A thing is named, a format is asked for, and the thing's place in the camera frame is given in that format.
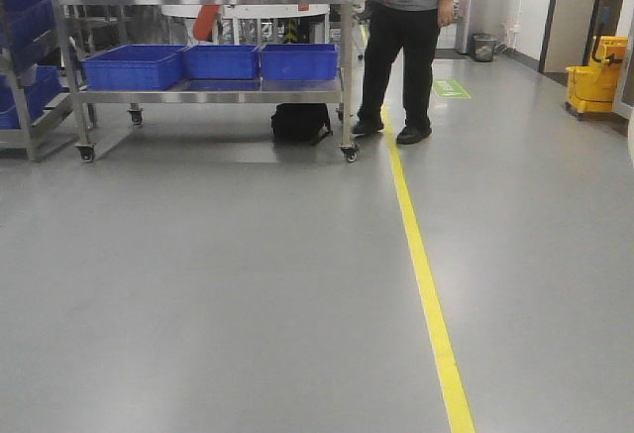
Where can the blue crate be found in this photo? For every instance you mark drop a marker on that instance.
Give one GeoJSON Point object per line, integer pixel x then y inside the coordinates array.
{"type": "Point", "coordinates": [222, 62]}
{"type": "Point", "coordinates": [136, 67]}
{"type": "Point", "coordinates": [313, 62]}

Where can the person in grey shirt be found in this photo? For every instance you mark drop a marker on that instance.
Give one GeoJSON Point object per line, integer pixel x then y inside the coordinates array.
{"type": "Point", "coordinates": [411, 28]}

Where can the yellow mop bucket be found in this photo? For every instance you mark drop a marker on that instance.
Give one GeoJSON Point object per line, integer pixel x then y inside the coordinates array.
{"type": "Point", "coordinates": [591, 88]}

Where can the blue crate lower left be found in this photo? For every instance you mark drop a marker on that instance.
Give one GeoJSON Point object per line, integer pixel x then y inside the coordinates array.
{"type": "Point", "coordinates": [136, 67]}

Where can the blue crate lower right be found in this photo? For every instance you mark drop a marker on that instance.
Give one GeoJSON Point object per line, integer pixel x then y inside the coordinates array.
{"type": "Point", "coordinates": [313, 62]}

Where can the black backpack on floor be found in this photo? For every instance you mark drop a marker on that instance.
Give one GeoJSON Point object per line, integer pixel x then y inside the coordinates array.
{"type": "Point", "coordinates": [307, 123]}

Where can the stainless steel wheeled cart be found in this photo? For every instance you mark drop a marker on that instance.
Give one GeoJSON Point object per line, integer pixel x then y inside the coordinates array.
{"type": "Point", "coordinates": [335, 91]}

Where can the left flow rack shelf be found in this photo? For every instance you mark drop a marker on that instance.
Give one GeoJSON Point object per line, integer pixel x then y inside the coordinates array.
{"type": "Point", "coordinates": [28, 35]}

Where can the blue crate lower middle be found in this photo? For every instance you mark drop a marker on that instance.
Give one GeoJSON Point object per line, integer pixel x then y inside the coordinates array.
{"type": "Point", "coordinates": [222, 62]}

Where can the black mesh waste basket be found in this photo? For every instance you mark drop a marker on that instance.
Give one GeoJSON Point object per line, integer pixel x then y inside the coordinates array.
{"type": "Point", "coordinates": [484, 47]}

